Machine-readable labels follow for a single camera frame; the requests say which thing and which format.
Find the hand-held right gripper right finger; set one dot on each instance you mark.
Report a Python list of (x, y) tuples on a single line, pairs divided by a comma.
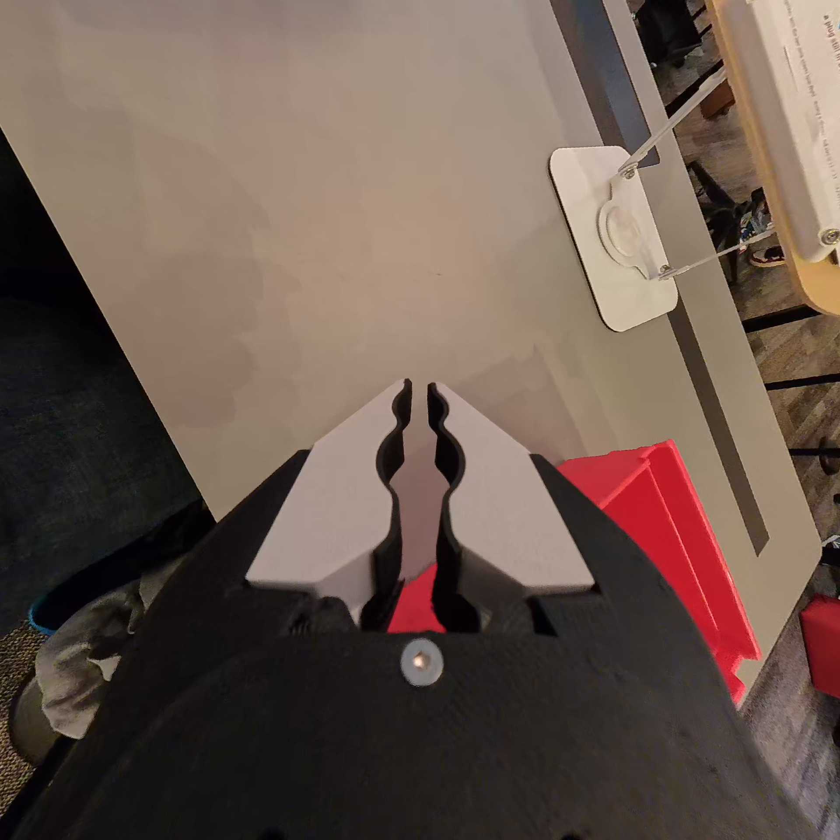
[(512, 512)]

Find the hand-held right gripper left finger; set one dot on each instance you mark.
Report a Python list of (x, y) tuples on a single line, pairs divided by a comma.
[(328, 512)]

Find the red plastic bin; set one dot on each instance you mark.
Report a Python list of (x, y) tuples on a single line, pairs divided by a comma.
[(656, 525)]

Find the instruction sheet on stand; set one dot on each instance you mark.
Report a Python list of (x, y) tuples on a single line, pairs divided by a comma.
[(623, 295)]

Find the grey cloth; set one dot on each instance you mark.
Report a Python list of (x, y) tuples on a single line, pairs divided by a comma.
[(85, 656)]

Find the red and black bag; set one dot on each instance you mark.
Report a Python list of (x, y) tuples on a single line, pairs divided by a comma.
[(823, 643)]

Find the printed instruction sheet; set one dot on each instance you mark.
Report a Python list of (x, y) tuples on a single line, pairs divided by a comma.
[(814, 79)]

